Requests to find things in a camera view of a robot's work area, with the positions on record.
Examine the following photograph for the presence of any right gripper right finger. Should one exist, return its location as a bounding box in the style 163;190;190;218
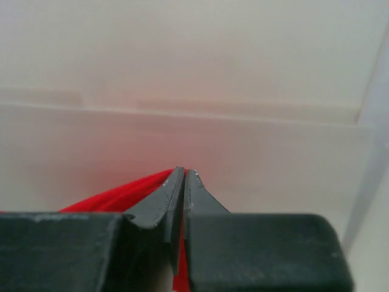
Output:
184;169;230;215

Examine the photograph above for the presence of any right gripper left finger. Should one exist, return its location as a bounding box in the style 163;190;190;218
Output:
123;167;185;275

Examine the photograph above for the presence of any red t shirt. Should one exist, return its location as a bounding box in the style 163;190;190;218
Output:
60;169;190;292

